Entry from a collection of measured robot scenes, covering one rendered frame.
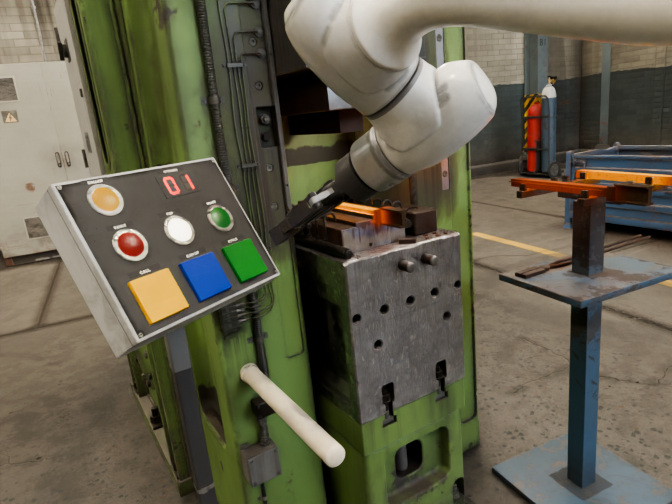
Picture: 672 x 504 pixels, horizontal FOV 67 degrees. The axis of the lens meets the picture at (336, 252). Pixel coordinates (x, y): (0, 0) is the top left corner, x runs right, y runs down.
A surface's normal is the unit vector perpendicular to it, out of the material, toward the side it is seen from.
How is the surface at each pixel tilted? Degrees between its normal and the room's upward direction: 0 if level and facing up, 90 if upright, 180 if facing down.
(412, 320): 90
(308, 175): 90
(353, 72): 132
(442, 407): 90
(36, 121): 90
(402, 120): 117
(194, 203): 60
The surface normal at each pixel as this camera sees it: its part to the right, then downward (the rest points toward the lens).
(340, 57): -0.40, 0.74
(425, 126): -0.18, 0.66
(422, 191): 0.52, 0.17
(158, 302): 0.67, -0.43
